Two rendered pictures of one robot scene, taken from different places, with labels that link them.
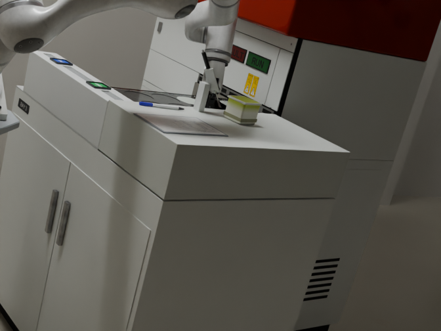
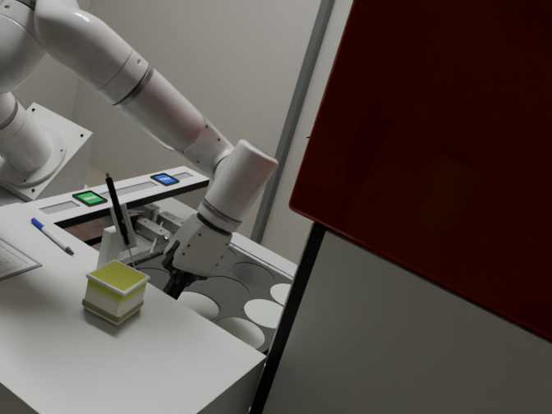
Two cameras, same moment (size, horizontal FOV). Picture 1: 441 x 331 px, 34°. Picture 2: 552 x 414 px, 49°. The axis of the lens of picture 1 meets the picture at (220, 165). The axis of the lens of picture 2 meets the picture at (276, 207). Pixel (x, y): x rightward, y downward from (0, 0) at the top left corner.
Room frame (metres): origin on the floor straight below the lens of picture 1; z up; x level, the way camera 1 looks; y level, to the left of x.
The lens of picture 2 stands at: (1.89, -0.88, 1.57)
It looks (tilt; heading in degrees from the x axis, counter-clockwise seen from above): 22 degrees down; 65
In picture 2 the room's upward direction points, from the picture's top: 17 degrees clockwise
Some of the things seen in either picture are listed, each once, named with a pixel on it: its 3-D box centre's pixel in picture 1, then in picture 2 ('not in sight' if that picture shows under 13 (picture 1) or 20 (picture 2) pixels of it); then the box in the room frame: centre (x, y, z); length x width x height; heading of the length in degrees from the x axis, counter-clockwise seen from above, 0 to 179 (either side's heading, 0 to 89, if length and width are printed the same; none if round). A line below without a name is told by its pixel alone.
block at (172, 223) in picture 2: not in sight; (172, 223); (2.25, 0.46, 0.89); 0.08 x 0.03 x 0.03; 131
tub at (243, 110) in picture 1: (241, 110); (115, 292); (2.05, -0.02, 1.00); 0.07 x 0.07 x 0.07; 50
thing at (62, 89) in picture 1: (75, 96); (123, 214); (2.13, 0.49, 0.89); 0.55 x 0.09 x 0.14; 41
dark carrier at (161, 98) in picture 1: (182, 109); (226, 290); (2.32, 0.17, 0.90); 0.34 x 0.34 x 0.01; 41
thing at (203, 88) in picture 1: (208, 88); (118, 241); (2.06, 0.09, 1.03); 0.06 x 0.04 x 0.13; 131
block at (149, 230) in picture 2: not in sight; (152, 231); (2.19, 0.41, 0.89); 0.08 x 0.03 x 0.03; 131
